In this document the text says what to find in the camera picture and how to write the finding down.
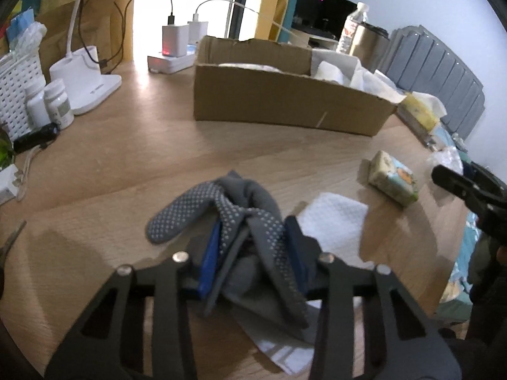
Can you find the black charging cable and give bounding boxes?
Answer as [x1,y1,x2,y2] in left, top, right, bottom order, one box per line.
[79,0,176,73]

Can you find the black monitor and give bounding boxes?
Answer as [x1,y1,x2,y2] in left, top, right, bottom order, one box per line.
[297,0,357,38]

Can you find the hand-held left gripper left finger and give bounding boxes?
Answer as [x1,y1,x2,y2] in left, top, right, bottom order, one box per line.
[43,219,224,380]

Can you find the white and blue charger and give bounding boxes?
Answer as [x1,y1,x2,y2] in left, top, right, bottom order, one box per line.
[187,14,209,46]

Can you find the printed tissue pack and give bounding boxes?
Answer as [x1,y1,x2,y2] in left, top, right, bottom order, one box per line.
[368,150,421,206]

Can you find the dark door frame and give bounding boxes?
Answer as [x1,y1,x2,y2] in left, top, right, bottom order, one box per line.
[228,0,254,40]

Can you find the grey padded headboard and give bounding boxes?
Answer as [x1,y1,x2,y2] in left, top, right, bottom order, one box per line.
[374,25,486,139]

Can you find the green round object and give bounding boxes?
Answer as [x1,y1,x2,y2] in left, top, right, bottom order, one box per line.
[0,127,16,167]

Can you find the white desk lamp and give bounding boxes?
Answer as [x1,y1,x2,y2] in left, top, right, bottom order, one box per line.
[49,0,123,115]

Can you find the white paper towel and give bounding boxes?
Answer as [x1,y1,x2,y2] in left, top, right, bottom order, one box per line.
[311,53,407,101]
[230,192,375,375]

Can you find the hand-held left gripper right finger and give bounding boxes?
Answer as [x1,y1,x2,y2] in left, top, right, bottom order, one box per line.
[285,216,462,380]

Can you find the black handled scissors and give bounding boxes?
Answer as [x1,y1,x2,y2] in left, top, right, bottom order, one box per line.
[0,219,28,262]

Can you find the grey dotted glove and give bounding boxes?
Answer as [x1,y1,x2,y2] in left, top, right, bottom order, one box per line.
[146,171,318,343]

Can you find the yellow tissue pack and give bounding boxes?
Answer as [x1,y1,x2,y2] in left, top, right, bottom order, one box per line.
[396,91,448,145]

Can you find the clear water bottle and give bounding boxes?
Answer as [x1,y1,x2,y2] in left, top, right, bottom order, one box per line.
[337,2,369,54]

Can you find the steel tumbler with black lid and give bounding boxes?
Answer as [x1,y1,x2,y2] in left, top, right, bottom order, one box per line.
[349,22,391,74]

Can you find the white power strip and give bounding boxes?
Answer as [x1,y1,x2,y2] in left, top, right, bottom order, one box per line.
[147,43,196,75]

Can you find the white computer desk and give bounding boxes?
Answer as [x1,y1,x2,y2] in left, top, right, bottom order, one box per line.
[291,28,341,50]

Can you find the teal printed blanket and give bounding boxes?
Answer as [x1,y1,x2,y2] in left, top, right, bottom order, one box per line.
[430,124,482,317]

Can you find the white charging cable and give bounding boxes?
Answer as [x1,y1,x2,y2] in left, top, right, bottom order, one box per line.
[193,0,302,40]

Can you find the white plug adapter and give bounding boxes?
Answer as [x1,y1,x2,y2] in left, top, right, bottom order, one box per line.
[0,162,24,202]

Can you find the clear plastic bag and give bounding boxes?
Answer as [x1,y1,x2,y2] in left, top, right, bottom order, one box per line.
[16,22,48,54]

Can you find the brown paper bag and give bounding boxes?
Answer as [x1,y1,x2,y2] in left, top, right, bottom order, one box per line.
[34,0,131,72]

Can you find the black flashlight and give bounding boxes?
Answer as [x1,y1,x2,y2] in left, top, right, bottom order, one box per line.
[14,123,60,153]

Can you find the white perforated basket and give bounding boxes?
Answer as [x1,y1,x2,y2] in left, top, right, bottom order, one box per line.
[0,53,46,143]

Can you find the white pill bottle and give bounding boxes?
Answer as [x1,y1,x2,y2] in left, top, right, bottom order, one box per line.
[43,79,75,129]
[24,83,50,127]

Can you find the cotton swab bag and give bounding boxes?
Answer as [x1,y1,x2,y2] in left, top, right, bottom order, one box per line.
[218,62,282,73]

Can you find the blue packet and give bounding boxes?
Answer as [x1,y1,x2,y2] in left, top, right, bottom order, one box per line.
[6,8,34,42]

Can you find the brown cardboard box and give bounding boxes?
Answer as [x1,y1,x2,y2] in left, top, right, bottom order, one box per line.
[193,35,399,137]

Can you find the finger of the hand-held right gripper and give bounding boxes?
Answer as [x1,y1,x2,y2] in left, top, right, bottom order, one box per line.
[431,164,507,216]
[461,160,507,191]

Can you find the white charger with red light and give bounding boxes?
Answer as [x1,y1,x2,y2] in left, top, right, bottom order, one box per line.
[162,24,190,58]

